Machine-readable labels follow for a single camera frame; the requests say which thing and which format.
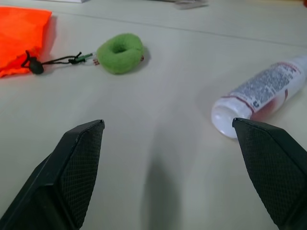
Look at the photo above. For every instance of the white spray bottle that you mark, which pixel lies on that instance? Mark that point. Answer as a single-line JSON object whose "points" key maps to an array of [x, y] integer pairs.
{"points": [[261, 92]]}

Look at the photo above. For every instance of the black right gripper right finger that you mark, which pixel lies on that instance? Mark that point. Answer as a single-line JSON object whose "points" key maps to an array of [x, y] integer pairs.
{"points": [[275, 172]]}

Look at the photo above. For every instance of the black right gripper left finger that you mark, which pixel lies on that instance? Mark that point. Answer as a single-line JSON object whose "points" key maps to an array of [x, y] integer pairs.
{"points": [[60, 175]]}

